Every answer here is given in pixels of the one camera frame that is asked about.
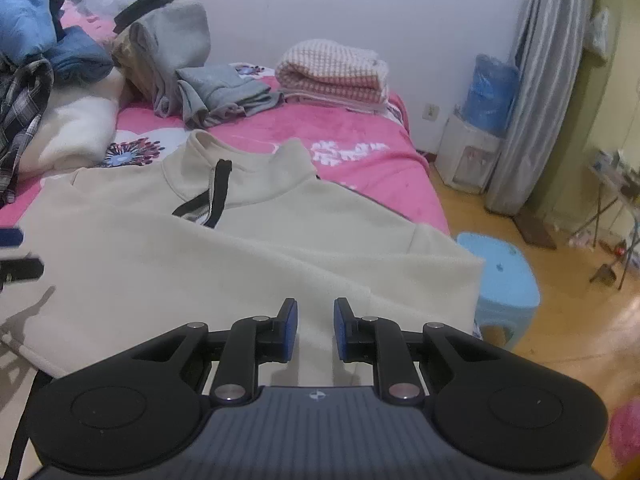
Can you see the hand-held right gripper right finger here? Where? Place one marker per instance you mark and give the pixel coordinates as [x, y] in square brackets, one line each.
[341, 334]

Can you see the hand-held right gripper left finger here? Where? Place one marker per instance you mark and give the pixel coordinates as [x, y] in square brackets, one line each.
[290, 332]

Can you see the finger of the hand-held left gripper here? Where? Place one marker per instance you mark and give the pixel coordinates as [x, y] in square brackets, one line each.
[22, 270]
[10, 238]

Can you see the beige zip jacket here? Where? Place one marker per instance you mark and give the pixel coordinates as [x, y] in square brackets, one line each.
[200, 260]

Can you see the black white plaid shirt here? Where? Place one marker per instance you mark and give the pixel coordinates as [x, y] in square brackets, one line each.
[20, 110]

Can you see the white fleece garment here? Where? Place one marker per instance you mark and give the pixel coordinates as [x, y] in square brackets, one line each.
[75, 125]

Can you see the blue plastic stool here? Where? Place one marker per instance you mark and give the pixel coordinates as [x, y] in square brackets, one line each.
[500, 280]

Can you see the blue denim garment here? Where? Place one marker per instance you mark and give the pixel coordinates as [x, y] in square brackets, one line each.
[80, 55]

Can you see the khaki garment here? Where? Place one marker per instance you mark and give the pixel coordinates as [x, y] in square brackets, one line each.
[132, 67]

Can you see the light blue garment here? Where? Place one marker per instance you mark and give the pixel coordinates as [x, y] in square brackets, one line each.
[25, 20]

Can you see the white water dispenser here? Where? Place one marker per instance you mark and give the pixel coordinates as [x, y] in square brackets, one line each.
[467, 155]

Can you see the brown floor mat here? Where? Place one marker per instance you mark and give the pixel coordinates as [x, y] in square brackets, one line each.
[536, 230]

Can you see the grey pants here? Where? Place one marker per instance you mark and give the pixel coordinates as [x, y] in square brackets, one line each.
[225, 92]

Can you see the grey hoodie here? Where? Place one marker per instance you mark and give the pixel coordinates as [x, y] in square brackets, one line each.
[175, 40]

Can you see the pink checkered folded blanket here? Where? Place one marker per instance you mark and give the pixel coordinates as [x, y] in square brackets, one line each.
[330, 72]

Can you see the black cloth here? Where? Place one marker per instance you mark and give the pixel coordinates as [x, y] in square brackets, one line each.
[145, 7]

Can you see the dark dustpan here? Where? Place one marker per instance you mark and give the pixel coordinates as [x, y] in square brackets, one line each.
[604, 275]

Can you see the blue water bottle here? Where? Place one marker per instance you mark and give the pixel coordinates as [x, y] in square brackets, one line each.
[492, 92]

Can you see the folding table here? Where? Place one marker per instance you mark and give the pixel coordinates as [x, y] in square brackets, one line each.
[615, 185]

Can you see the grey curtain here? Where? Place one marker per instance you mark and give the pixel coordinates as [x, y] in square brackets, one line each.
[545, 85]

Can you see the white hanging bag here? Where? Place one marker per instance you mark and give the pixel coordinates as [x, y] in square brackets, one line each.
[599, 35]

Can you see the wall socket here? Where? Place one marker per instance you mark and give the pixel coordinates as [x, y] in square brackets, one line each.
[430, 111]

